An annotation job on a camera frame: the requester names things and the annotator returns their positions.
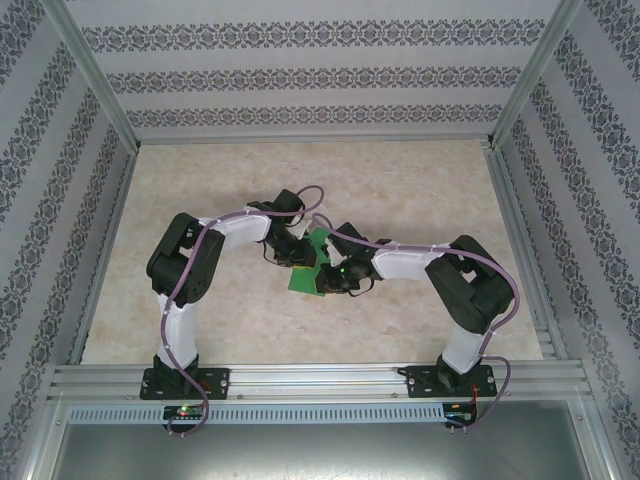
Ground grey metal sheet panel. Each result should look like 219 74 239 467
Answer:
47 422 614 480

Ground left small circuit board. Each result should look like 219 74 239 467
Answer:
163 405 205 420

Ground aluminium side rail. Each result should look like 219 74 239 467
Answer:
482 144 569 361
67 144 144 366

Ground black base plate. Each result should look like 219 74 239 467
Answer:
139 367 231 401
404 364 496 400

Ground slotted grey cable duct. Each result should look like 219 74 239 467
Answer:
67 402 446 424

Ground long aluminium mounting rail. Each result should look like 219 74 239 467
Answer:
47 363 586 401

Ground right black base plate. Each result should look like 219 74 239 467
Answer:
404 364 496 400

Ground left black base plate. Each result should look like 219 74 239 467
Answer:
139 367 231 401

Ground aluminium frame post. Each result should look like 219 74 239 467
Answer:
484 0 586 151
39 0 142 154

